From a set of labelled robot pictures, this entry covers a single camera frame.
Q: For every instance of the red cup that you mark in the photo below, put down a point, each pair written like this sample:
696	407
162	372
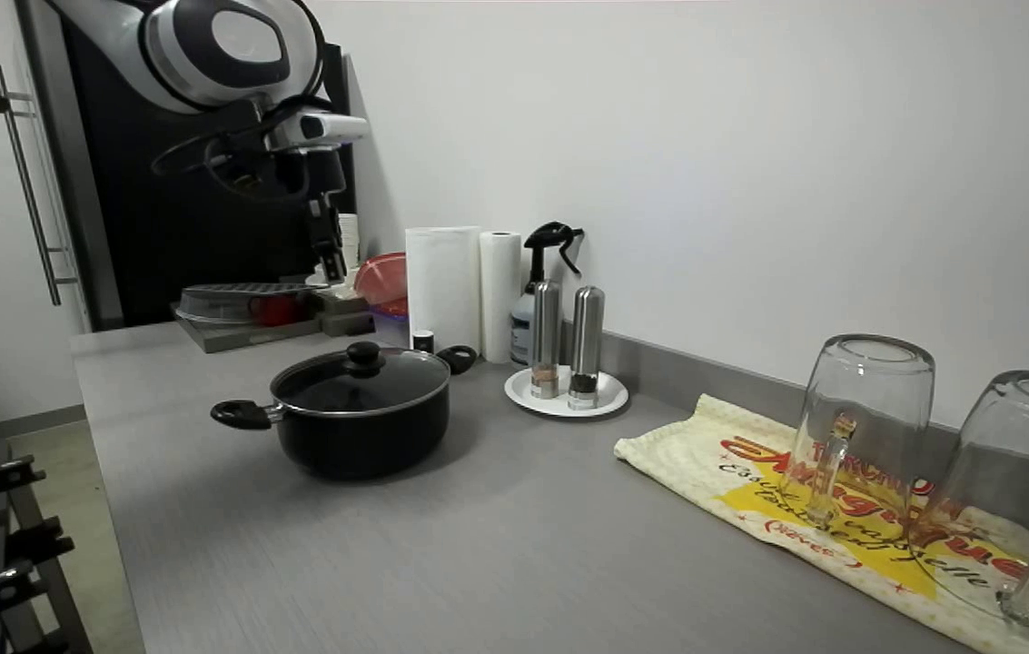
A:
278	311

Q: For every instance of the grey tray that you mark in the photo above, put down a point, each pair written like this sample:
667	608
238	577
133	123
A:
223	336

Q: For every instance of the steel grinder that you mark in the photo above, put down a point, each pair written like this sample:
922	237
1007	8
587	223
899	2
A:
546	327
587	336

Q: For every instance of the red plastic bowl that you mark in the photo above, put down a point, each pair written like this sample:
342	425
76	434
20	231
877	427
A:
384	280

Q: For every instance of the spray bottle with black trigger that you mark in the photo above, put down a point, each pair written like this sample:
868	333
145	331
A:
523	322

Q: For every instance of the stack of white cups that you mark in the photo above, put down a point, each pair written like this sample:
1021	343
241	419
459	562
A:
349	241

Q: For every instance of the black pot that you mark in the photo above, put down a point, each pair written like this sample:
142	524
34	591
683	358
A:
360	440

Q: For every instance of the white plate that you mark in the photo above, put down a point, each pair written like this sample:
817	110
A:
609	398

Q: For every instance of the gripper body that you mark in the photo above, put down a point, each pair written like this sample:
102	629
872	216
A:
319	171

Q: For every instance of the glass mug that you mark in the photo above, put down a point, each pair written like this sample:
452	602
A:
868	409
1014	472

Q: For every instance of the black cabinet panel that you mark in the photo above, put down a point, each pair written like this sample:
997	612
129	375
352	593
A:
160	245

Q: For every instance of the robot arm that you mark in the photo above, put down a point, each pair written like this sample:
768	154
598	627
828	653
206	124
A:
196	45

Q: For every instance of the wide paper towel roll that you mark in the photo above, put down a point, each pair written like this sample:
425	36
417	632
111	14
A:
441	286

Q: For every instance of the narrow paper towel roll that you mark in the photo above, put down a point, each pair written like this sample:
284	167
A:
500	291

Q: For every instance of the glass lid with black knob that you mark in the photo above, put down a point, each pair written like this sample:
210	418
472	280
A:
360	381

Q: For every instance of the printed tea towel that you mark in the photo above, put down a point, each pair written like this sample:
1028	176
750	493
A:
705	450

